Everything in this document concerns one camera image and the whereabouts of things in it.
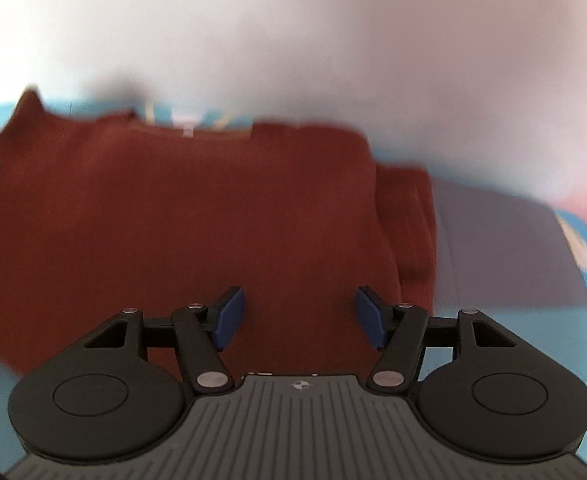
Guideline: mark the blue grey patterned bed sheet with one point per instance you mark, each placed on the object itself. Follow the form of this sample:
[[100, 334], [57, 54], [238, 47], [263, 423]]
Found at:
[[519, 262]]

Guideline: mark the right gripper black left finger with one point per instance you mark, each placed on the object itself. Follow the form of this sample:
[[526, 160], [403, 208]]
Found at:
[[123, 387]]

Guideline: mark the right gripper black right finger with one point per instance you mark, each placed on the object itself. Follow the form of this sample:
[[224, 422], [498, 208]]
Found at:
[[476, 385]]

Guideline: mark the dark red knit sweater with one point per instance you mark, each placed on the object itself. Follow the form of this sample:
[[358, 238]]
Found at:
[[101, 215]]

